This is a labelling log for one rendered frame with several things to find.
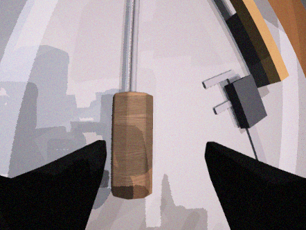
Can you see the screwdriver with wooden handle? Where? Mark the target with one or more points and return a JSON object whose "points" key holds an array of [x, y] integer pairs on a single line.
{"points": [[132, 134]]}

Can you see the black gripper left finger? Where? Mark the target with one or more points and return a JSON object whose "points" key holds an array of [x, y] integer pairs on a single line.
{"points": [[57, 196]]}

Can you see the tan flat bar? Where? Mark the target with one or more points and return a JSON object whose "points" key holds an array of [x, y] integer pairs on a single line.
{"points": [[256, 43]]}

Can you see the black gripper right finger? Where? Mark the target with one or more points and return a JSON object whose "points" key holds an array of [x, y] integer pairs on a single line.
{"points": [[254, 195]]}

